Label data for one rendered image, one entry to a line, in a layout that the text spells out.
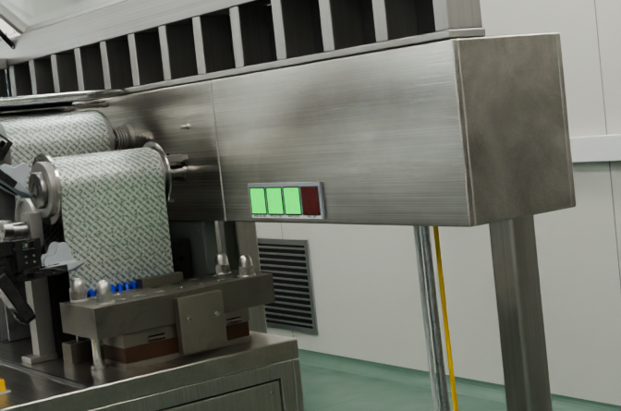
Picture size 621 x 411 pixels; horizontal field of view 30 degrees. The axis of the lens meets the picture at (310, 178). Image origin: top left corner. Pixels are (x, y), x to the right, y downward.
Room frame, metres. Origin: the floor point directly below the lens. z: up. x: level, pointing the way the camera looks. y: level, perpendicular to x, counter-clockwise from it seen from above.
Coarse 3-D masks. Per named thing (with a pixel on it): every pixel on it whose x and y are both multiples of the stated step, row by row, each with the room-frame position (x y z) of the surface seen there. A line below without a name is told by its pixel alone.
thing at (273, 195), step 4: (268, 188) 2.27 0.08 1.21; (272, 188) 2.26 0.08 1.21; (276, 188) 2.25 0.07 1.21; (280, 188) 2.24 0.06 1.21; (268, 192) 2.27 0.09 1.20; (272, 192) 2.26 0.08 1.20; (276, 192) 2.25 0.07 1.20; (280, 192) 2.24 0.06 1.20; (268, 196) 2.27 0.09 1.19; (272, 196) 2.26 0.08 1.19; (276, 196) 2.25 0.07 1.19; (280, 196) 2.24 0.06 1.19; (268, 200) 2.28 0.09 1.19; (272, 200) 2.27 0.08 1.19; (276, 200) 2.25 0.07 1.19; (280, 200) 2.24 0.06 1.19; (268, 204) 2.28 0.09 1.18; (272, 204) 2.27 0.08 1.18; (276, 204) 2.25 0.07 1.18; (280, 204) 2.24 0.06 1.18; (268, 208) 2.28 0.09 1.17; (272, 208) 2.27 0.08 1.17; (276, 208) 2.25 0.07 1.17; (280, 208) 2.24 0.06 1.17; (272, 212) 2.27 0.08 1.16; (276, 212) 2.26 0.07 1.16; (280, 212) 2.25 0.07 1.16
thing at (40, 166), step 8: (160, 160) 2.47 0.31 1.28; (32, 168) 2.39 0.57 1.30; (40, 168) 2.35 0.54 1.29; (48, 168) 2.34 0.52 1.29; (48, 176) 2.32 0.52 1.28; (48, 184) 2.33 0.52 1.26; (48, 192) 2.33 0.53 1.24; (48, 200) 2.34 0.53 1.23; (48, 208) 2.34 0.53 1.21; (48, 216) 2.35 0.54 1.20
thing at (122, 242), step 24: (72, 216) 2.33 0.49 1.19; (96, 216) 2.36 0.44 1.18; (120, 216) 2.39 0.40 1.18; (144, 216) 2.42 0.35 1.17; (72, 240) 2.33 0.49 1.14; (96, 240) 2.36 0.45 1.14; (120, 240) 2.39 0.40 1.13; (144, 240) 2.42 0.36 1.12; (168, 240) 2.45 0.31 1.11; (96, 264) 2.35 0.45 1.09; (120, 264) 2.39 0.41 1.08; (144, 264) 2.42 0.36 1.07; (168, 264) 2.45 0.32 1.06
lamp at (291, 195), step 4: (284, 188) 2.23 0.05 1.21; (288, 188) 2.22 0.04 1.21; (292, 188) 2.20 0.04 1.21; (296, 188) 2.19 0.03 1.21; (284, 192) 2.23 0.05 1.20; (288, 192) 2.22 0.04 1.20; (292, 192) 2.21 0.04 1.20; (296, 192) 2.20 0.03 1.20; (288, 196) 2.22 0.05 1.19; (292, 196) 2.21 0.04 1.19; (296, 196) 2.20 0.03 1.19; (288, 200) 2.22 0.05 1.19; (292, 200) 2.21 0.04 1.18; (296, 200) 2.20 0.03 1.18; (288, 204) 2.22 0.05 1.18; (292, 204) 2.21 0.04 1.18; (296, 204) 2.20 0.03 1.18; (288, 208) 2.22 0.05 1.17; (292, 208) 2.21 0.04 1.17; (296, 208) 2.20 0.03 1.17; (288, 212) 2.22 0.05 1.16; (292, 212) 2.21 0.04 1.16; (296, 212) 2.20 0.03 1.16; (300, 212) 2.19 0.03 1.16
